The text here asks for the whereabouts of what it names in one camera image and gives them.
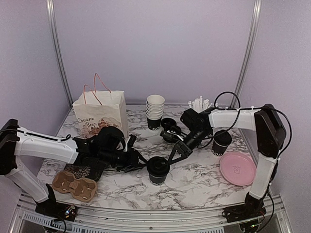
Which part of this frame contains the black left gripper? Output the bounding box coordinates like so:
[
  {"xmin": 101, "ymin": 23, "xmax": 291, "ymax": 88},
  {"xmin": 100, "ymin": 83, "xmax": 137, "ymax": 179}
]
[{"xmin": 100, "ymin": 147, "xmax": 150, "ymax": 173}]

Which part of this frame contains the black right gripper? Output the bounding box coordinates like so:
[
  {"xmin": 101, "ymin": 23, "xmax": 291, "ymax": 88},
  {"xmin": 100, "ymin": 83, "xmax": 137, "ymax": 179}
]
[{"xmin": 167, "ymin": 128, "xmax": 210, "ymax": 165}]

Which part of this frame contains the black takeout coffee cup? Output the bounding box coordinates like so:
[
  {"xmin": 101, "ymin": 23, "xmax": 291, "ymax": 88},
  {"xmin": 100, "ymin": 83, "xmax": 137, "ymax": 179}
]
[
  {"xmin": 211, "ymin": 142, "xmax": 228, "ymax": 157},
  {"xmin": 149, "ymin": 174, "xmax": 167, "ymax": 186}
]

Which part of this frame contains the black coffee cup lid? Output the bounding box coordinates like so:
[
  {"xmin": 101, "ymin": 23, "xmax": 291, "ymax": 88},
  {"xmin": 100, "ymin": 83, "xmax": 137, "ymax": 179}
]
[{"xmin": 214, "ymin": 130, "xmax": 232, "ymax": 146}]

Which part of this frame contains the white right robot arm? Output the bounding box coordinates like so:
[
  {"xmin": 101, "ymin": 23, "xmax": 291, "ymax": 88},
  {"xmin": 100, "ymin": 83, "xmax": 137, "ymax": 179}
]
[{"xmin": 168, "ymin": 104, "xmax": 287, "ymax": 217}]

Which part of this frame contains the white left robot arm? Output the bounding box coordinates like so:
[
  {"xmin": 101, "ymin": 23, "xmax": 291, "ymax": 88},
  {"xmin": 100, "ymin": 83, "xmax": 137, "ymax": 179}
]
[{"xmin": 0, "ymin": 119, "xmax": 147, "ymax": 216}]

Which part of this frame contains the white paper takeout bag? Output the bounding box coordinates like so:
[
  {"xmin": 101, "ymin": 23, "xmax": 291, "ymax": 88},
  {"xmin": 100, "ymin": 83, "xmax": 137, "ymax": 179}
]
[{"xmin": 73, "ymin": 84, "xmax": 128, "ymax": 138}]

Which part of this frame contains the stack of black lids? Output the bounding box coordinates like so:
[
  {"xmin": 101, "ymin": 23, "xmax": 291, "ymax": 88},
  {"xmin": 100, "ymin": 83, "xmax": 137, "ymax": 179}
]
[{"xmin": 164, "ymin": 126, "xmax": 182, "ymax": 136}]

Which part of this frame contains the loose black lid on table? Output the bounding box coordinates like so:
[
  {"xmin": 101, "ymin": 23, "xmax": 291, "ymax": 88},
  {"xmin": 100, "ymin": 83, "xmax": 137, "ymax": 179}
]
[{"xmin": 161, "ymin": 117, "xmax": 177, "ymax": 129}]

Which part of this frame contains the black floral tray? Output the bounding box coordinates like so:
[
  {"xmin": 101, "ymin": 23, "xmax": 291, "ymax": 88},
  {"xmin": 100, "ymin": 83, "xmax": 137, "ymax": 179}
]
[{"xmin": 64, "ymin": 164, "xmax": 104, "ymax": 182}]

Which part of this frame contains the brown cardboard cup carrier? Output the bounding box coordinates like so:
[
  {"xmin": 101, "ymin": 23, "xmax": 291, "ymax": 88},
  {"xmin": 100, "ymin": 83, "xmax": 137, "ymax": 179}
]
[{"xmin": 52, "ymin": 171, "xmax": 97, "ymax": 202}]

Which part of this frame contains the stack of paper cups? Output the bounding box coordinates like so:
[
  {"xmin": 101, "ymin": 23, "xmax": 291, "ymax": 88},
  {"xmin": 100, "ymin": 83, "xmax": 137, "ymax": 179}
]
[{"xmin": 146, "ymin": 94, "xmax": 165, "ymax": 131}]

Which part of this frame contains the pink plastic plate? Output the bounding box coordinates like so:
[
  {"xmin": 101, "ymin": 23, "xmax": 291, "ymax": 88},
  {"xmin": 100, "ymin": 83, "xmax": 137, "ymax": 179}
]
[{"xmin": 220, "ymin": 152, "xmax": 257, "ymax": 186}]

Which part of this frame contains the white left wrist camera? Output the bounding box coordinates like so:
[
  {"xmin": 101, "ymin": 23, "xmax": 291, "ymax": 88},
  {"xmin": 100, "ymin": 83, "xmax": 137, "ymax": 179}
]
[{"xmin": 123, "ymin": 134, "xmax": 137, "ymax": 152}]

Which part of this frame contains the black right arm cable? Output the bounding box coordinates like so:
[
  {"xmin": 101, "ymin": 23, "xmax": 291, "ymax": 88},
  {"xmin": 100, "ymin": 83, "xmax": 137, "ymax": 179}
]
[{"xmin": 174, "ymin": 91, "xmax": 292, "ymax": 161}]

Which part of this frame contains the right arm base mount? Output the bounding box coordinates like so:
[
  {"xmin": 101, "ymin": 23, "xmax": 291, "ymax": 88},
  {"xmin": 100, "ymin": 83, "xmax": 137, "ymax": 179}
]
[{"xmin": 222, "ymin": 193, "xmax": 267, "ymax": 223}]

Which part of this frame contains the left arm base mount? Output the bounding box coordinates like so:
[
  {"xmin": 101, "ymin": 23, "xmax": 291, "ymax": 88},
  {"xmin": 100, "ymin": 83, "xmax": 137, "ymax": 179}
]
[{"xmin": 35, "ymin": 184, "xmax": 77, "ymax": 222}]

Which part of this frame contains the aluminium table edge rail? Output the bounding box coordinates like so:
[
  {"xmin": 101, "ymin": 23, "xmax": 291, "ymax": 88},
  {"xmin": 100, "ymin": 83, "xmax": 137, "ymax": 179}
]
[{"xmin": 8, "ymin": 194, "xmax": 292, "ymax": 233}]

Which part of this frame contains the right aluminium frame post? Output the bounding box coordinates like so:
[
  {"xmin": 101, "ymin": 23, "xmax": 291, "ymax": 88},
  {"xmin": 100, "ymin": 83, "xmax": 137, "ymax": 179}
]
[{"xmin": 234, "ymin": 0, "xmax": 262, "ymax": 98}]

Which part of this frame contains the aluminium frame post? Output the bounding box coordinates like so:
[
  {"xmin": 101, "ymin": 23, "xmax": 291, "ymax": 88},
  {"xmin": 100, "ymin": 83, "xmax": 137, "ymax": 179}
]
[
  {"xmin": 234, "ymin": 0, "xmax": 262, "ymax": 98},
  {"xmin": 46, "ymin": 0, "xmax": 73, "ymax": 106}
]

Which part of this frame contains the left aluminium frame post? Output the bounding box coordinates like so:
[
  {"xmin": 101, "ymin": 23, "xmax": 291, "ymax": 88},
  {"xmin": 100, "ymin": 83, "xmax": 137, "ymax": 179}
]
[{"xmin": 46, "ymin": 0, "xmax": 73, "ymax": 106}]

